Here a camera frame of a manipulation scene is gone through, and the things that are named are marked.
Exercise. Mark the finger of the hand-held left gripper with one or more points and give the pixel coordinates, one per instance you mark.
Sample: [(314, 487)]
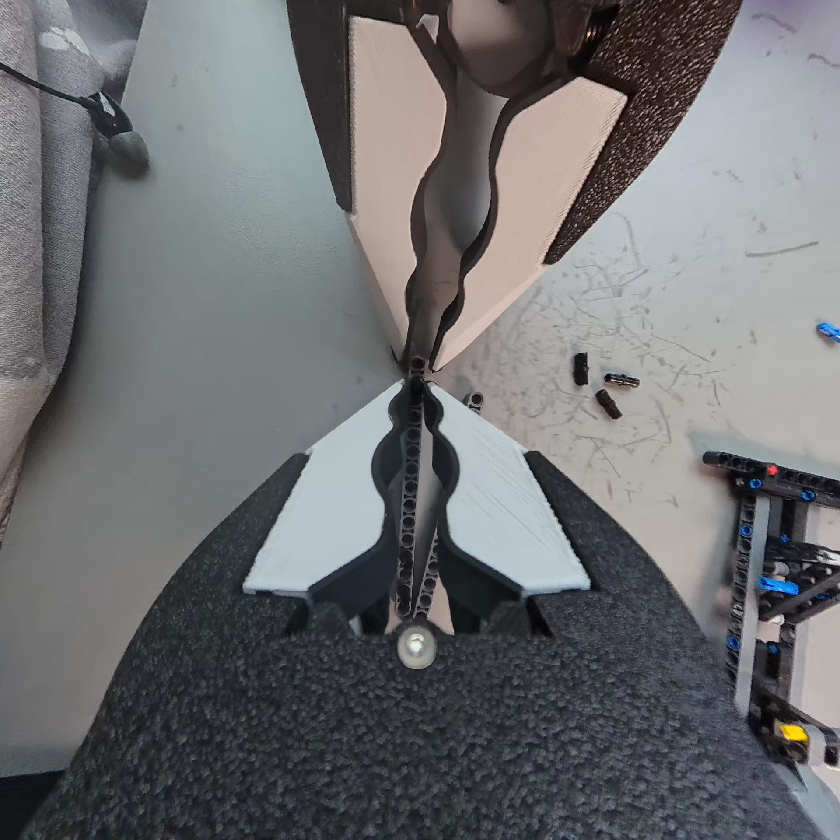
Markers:
[(387, 131), (544, 184)]

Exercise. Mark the person's beige clothing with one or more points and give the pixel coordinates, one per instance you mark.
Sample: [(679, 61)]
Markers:
[(39, 197)]

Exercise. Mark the black earphone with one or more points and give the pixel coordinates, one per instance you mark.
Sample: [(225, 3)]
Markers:
[(108, 115)]

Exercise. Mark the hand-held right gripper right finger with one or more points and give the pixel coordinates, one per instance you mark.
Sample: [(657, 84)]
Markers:
[(512, 525)]

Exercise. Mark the long black toy beam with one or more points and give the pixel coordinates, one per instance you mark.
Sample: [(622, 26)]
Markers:
[(787, 476), (428, 571), (412, 459)]

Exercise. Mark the blue toy pin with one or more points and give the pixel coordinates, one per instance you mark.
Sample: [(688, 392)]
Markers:
[(828, 330)]

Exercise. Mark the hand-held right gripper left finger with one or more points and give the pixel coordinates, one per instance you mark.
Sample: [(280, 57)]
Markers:
[(315, 525)]

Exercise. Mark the grey desk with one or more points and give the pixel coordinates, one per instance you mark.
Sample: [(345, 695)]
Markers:
[(197, 328)]

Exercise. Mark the partly built toy chassis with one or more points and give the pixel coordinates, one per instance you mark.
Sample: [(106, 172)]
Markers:
[(745, 558)]

